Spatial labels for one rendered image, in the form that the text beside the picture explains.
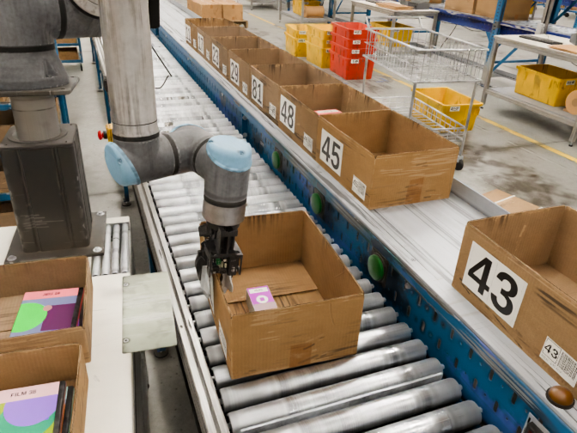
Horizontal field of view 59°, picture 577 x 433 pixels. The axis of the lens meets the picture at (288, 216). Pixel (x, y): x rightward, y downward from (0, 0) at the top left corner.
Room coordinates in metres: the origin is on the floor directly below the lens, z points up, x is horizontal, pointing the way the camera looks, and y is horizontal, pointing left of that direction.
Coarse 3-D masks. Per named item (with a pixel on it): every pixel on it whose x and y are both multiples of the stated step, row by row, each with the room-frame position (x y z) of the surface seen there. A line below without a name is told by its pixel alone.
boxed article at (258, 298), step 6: (252, 288) 1.04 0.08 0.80; (258, 288) 1.04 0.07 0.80; (264, 288) 1.04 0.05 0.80; (246, 294) 1.03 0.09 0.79; (252, 294) 1.01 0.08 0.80; (258, 294) 1.02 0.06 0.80; (264, 294) 1.02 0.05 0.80; (270, 294) 1.02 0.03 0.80; (246, 300) 1.03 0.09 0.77; (252, 300) 0.99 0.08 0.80; (258, 300) 0.99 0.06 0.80; (264, 300) 0.99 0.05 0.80; (270, 300) 0.99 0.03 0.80; (252, 306) 0.97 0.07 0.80; (258, 306) 0.97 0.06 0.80; (264, 306) 0.97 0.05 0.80; (270, 306) 0.97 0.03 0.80
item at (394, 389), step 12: (408, 384) 0.80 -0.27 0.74; (420, 384) 0.81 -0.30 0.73; (360, 396) 0.76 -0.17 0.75; (372, 396) 0.77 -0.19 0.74; (384, 396) 0.78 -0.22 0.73; (324, 408) 0.73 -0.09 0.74; (336, 408) 0.74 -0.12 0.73; (276, 420) 0.69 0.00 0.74; (288, 420) 0.70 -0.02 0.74; (300, 420) 0.71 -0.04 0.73; (240, 432) 0.66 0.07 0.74; (252, 432) 0.67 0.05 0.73
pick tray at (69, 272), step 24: (24, 264) 1.03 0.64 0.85; (48, 264) 1.05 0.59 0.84; (72, 264) 1.06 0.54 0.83; (0, 288) 1.01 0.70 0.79; (24, 288) 1.03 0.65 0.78; (48, 288) 1.04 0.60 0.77; (0, 312) 0.95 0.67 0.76; (0, 336) 0.87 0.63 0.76; (24, 336) 0.78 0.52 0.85; (48, 336) 0.79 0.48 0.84; (72, 336) 0.81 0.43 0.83
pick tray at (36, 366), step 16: (16, 352) 0.73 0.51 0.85; (32, 352) 0.74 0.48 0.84; (48, 352) 0.75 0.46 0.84; (64, 352) 0.76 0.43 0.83; (80, 352) 0.74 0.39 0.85; (0, 368) 0.72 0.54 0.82; (16, 368) 0.73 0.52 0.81; (32, 368) 0.74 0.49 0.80; (48, 368) 0.74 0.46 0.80; (64, 368) 0.75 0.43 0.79; (80, 368) 0.70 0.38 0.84; (0, 384) 0.72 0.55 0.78; (16, 384) 0.73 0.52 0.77; (32, 384) 0.73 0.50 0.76; (80, 384) 0.67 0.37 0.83; (80, 400) 0.65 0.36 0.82; (80, 416) 0.63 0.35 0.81; (80, 432) 0.60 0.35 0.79
